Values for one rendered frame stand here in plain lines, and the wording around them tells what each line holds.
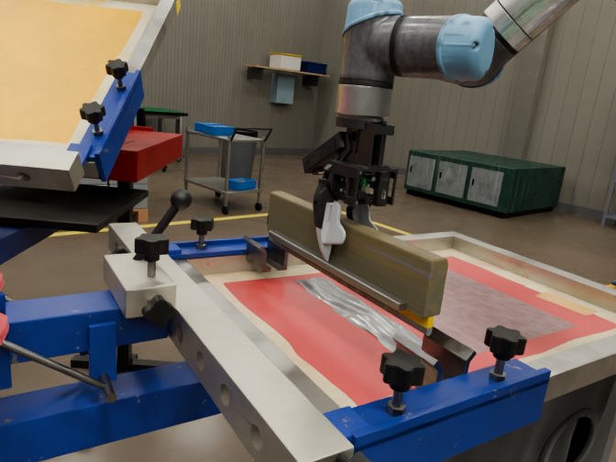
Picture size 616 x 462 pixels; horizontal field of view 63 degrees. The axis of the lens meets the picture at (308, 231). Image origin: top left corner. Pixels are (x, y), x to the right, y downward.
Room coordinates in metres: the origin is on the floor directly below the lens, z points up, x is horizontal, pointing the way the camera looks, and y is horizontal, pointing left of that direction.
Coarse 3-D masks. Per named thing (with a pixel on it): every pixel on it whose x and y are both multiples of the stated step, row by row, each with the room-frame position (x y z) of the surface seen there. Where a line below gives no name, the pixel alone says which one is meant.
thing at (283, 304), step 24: (456, 264) 1.13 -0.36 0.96; (240, 288) 0.85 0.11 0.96; (264, 288) 0.86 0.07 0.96; (288, 288) 0.87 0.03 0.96; (456, 288) 0.97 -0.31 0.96; (480, 288) 0.98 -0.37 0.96; (504, 288) 1.00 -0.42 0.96; (264, 312) 0.76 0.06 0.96; (288, 312) 0.77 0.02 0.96; (312, 312) 0.78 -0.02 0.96; (360, 312) 0.80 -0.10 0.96
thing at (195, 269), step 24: (408, 240) 1.18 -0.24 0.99; (432, 240) 1.22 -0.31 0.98; (456, 240) 1.26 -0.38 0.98; (192, 264) 0.88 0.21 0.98; (216, 264) 0.91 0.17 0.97; (240, 264) 0.93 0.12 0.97; (288, 264) 0.99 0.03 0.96; (504, 264) 1.13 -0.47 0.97; (528, 264) 1.08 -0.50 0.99; (552, 288) 1.03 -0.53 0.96; (576, 288) 0.99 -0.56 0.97; (600, 288) 0.96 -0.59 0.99; (240, 312) 0.67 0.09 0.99; (264, 336) 0.60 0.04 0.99; (288, 360) 0.55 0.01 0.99; (552, 360) 0.62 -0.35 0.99; (576, 360) 0.63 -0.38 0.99; (600, 360) 0.64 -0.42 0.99; (312, 384) 0.50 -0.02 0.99; (552, 384) 0.58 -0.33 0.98; (576, 384) 0.61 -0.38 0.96; (336, 408) 0.46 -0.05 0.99
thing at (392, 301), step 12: (288, 240) 0.82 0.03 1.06; (300, 252) 0.78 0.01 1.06; (312, 252) 0.76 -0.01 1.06; (324, 264) 0.72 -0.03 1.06; (336, 264) 0.71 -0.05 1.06; (348, 276) 0.67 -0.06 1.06; (360, 288) 0.64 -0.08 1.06; (372, 288) 0.63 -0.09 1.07; (384, 300) 0.60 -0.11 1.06; (396, 300) 0.59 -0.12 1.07
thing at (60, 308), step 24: (24, 312) 0.51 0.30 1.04; (48, 312) 0.51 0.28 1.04; (72, 312) 0.52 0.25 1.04; (96, 312) 0.53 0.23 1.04; (120, 312) 0.54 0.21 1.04; (24, 336) 0.49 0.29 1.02; (48, 336) 0.50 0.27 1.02; (72, 336) 0.51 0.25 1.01; (120, 336) 0.54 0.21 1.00; (144, 336) 0.56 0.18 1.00; (24, 360) 0.48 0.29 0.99
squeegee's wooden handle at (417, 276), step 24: (288, 216) 0.84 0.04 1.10; (312, 216) 0.78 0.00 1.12; (312, 240) 0.78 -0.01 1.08; (360, 240) 0.68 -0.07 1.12; (384, 240) 0.64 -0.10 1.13; (360, 264) 0.67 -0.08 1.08; (384, 264) 0.63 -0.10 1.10; (408, 264) 0.60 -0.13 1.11; (432, 264) 0.57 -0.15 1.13; (384, 288) 0.63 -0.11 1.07; (408, 288) 0.59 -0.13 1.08; (432, 288) 0.57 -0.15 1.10; (432, 312) 0.57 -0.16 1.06
